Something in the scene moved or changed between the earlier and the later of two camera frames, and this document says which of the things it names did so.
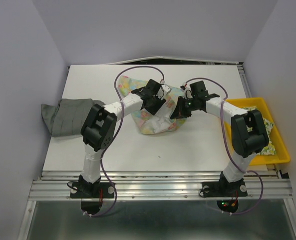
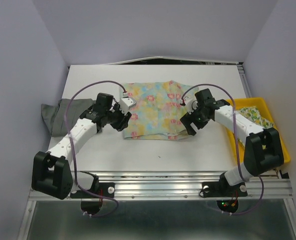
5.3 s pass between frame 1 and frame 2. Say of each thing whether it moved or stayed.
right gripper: moved
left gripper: moved
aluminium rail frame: stayed
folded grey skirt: stayed
